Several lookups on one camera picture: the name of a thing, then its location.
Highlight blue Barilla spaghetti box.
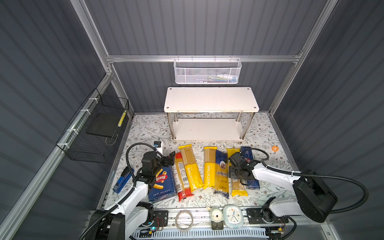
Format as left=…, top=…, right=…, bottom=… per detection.
left=241, top=146, right=260, bottom=190

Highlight yellow spaghetti bag with barcode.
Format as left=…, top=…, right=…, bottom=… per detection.
left=227, top=148, right=248, bottom=197

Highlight dark blue spaghetti bag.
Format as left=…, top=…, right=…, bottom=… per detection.
left=214, top=150, right=229, bottom=199

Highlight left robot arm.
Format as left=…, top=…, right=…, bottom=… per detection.
left=79, top=141, right=175, bottom=240

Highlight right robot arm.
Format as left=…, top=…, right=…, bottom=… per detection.
left=228, top=152, right=369, bottom=223

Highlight white two-tier shelf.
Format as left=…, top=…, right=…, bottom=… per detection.
left=164, top=87, right=260, bottom=142

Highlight blue stapler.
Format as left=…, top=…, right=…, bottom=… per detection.
left=113, top=167, right=132, bottom=194

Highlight blue Barilla rigatoni box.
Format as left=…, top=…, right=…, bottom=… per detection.
left=148, top=167, right=177, bottom=203

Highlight red-ended spaghetti bag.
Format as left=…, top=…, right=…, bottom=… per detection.
left=172, top=153, right=193, bottom=202

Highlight yellow pastatime spaghetti bag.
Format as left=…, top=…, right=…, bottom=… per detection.
left=203, top=147, right=217, bottom=189
left=179, top=144, right=204, bottom=192

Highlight orange round token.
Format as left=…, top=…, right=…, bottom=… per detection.
left=271, top=146, right=279, bottom=153

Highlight mint alarm clock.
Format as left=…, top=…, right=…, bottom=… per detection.
left=223, top=205, right=244, bottom=229

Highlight yellow marker pen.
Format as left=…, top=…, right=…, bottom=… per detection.
left=117, top=110, right=127, bottom=128

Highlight pens in white basket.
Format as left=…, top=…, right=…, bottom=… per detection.
left=194, top=74, right=238, bottom=84

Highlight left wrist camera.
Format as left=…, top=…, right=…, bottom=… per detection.
left=154, top=141, right=163, bottom=155

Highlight black wire basket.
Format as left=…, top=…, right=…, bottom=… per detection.
left=57, top=90, right=130, bottom=164

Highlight white wire mesh basket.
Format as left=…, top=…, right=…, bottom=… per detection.
left=173, top=58, right=242, bottom=85

